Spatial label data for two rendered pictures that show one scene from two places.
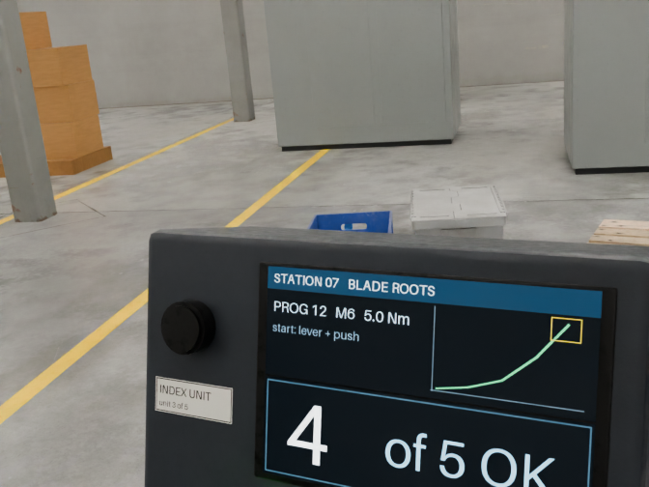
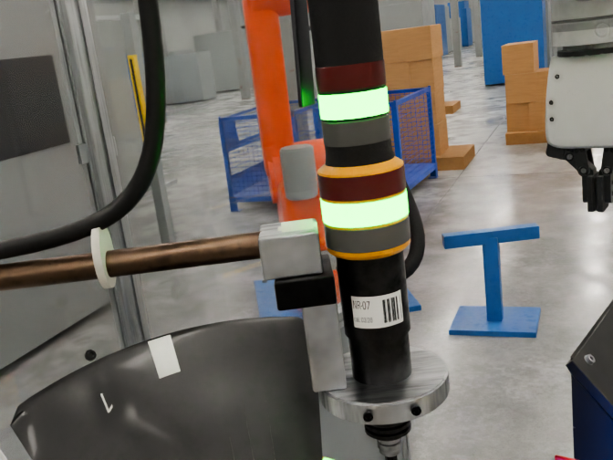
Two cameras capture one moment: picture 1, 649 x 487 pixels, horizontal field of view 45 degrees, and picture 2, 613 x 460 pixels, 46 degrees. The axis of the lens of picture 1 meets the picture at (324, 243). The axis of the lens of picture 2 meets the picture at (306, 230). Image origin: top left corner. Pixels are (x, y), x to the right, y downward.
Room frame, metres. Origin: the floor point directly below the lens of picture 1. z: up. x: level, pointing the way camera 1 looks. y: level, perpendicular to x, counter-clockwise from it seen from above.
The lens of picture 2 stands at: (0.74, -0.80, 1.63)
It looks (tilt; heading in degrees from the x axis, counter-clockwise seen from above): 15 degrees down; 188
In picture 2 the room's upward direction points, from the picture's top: 7 degrees counter-clockwise
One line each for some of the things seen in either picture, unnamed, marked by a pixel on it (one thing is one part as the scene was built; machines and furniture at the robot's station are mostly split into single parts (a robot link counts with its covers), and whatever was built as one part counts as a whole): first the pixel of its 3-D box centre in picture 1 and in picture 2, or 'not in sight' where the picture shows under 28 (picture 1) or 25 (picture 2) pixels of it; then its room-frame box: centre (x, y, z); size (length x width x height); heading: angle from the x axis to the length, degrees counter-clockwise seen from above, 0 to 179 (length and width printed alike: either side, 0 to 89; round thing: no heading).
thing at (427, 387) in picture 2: not in sight; (356, 310); (0.38, -0.83, 1.49); 0.09 x 0.07 x 0.10; 98
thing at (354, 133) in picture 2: not in sight; (356, 129); (0.38, -0.82, 1.59); 0.03 x 0.03 x 0.01
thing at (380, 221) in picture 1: (350, 250); not in sight; (3.54, -0.12, 0.25); 0.60 x 0.41 x 0.22; 172
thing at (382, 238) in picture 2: not in sight; (367, 229); (0.38, -0.82, 1.53); 0.04 x 0.04 x 0.01
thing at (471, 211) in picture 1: (456, 234); not in sight; (3.47, -0.62, 0.31); 0.60 x 0.42 x 0.33; 172
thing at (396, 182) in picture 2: not in sight; (361, 179); (0.38, -0.82, 1.56); 0.04 x 0.04 x 0.01
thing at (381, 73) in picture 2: not in sight; (350, 75); (0.38, -0.82, 1.61); 0.03 x 0.03 x 0.01
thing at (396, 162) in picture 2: not in sight; (364, 204); (0.38, -0.82, 1.55); 0.04 x 0.04 x 0.05
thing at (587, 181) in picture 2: not in sight; (581, 179); (-0.07, -0.60, 1.44); 0.03 x 0.03 x 0.07; 63
